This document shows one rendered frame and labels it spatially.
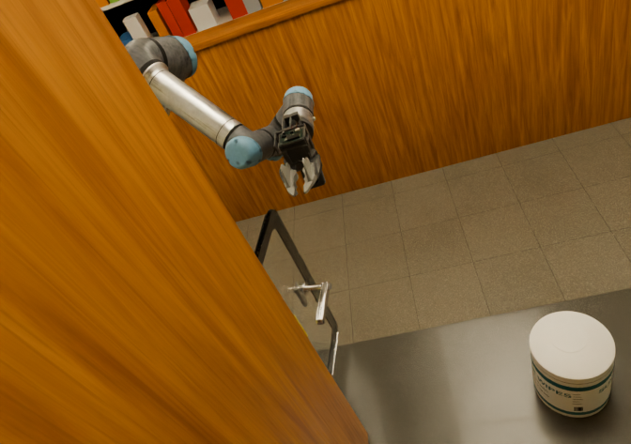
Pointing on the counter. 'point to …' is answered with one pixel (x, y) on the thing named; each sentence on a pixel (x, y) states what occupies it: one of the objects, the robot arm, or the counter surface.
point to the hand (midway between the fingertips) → (300, 192)
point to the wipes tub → (572, 362)
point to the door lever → (319, 298)
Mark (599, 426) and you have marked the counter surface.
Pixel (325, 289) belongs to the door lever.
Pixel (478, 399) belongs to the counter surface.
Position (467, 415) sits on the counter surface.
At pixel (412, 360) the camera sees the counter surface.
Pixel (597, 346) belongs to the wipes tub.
